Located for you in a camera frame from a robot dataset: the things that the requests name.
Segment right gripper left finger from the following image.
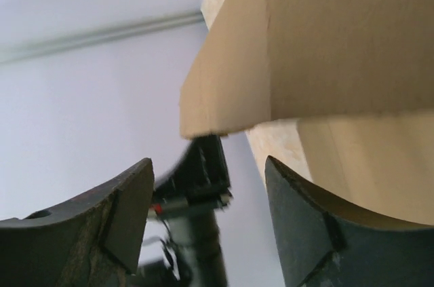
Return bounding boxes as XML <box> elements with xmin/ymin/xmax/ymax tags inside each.
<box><xmin>1</xmin><ymin>158</ymin><xmax>154</xmax><ymax>286</ymax></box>

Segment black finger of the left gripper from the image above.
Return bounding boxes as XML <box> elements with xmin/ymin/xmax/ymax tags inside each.
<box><xmin>153</xmin><ymin>134</ymin><xmax>231</xmax><ymax>199</ymax></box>

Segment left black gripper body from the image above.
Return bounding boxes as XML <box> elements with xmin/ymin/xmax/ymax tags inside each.
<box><xmin>137</xmin><ymin>195</ymin><xmax>231</xmax><ymax>287</ymax></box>

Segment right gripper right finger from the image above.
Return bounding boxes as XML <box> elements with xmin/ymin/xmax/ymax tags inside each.
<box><xmin>265</xmin><ymin>156</ymin><xmax>433</xmax><ymax>286</ymax></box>

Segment left corner aluminium post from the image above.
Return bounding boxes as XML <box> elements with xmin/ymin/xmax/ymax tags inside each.
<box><xmin>1</xmin><ymin>10</ymin><xmax>204</xmax><ymax>65</ymax></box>

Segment brown cardboard box sheet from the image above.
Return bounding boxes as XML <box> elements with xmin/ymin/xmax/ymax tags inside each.
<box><xmin>179</xmin><ymin>0</ymin><xmax>433</xmax><ymax>225</ymax></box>

